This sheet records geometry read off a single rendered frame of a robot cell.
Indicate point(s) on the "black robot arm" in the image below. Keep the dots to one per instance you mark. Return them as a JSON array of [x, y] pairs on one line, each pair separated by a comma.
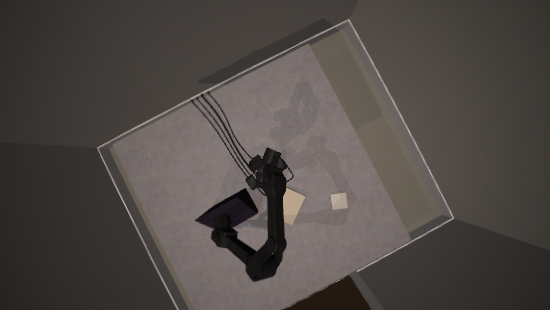
[[262, 263]]

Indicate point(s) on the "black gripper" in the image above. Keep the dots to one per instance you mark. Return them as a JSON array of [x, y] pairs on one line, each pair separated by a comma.
[[251, 181]]

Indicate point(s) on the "beige flat square tile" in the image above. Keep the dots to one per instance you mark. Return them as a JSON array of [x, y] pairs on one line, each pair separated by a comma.
[[339, 201]]

